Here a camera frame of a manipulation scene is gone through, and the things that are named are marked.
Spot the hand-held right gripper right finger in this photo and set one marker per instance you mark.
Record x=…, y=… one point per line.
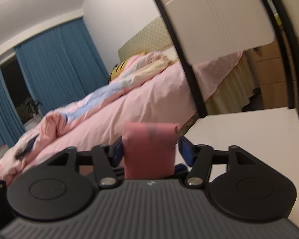
x=185, y=151

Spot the pink bed blanket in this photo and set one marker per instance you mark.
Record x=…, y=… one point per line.
x=139, y=99

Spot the white chair black frame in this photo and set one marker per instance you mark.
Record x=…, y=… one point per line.
x=219, y=20
x=296, y=5

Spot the dark window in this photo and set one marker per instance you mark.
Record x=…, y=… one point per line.
x=15, y=79

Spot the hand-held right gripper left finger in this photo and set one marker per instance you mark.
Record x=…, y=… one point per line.
x=118, y=151

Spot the yellow tiger plush toy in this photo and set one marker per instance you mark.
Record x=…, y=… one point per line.
x=119, y=69

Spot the pink shopping bag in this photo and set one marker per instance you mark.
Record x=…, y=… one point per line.
x=149, y=151

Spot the wooden drawer cabinet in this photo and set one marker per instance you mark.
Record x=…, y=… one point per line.
x=271, y=79

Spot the cream quilted headboard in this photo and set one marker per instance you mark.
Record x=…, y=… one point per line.
x=144, y=37

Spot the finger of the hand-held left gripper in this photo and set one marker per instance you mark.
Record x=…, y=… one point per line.
x=181, y=168

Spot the cream bed skirt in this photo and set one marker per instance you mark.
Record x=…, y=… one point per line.
x=231, y=89

